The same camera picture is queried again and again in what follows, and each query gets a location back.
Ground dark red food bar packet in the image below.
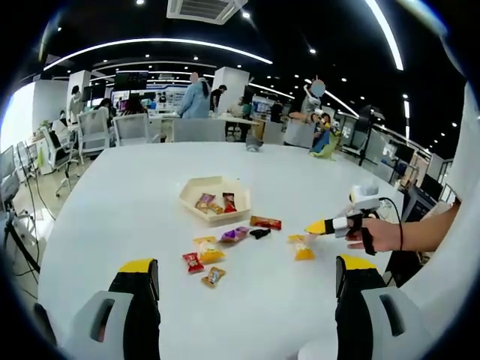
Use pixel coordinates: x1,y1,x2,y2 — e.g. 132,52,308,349
222,192,238,214

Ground small grey object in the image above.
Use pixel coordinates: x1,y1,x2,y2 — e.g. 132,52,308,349
245,135,265,153

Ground person's white shirt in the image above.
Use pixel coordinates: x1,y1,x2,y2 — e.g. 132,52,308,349
298,80,480,360

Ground person's right hand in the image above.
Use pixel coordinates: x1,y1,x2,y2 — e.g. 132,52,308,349
343,216,404,257

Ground beige hexagonal container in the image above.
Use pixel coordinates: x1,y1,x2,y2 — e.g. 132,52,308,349
178,175,251,228

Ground purple foil food packet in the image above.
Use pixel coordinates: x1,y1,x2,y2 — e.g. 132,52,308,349
218,226,251,244

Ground white office chair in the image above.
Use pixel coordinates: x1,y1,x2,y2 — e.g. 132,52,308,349
112,113,151,147
76,108,112,158
39,125,80,177

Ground grey office chair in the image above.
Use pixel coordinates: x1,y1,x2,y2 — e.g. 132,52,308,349
172,118,228,143

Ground brown purple food packet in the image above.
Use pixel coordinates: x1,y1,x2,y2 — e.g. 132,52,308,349
194,193,215,211

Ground red orange food bar packet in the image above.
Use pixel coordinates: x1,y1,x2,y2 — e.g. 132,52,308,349
250,215,282,230

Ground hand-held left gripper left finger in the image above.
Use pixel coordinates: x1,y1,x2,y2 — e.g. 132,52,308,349
69,257,161,360

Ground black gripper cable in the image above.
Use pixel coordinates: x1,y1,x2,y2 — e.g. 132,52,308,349
377,196,405,252

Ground small red food packet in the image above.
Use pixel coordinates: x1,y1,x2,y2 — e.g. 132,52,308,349
182,252,206,275

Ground yellow clear food packet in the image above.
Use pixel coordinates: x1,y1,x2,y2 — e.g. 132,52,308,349
193,235,226,266
287,234,316,262

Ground black light stand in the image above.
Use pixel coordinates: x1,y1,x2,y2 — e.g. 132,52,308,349
355,104,380,167

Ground ceiling air conditioner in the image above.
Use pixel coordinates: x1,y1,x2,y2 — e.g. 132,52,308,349
166,0,248,26

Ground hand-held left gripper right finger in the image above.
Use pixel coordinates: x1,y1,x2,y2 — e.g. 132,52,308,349
334,253,433,360

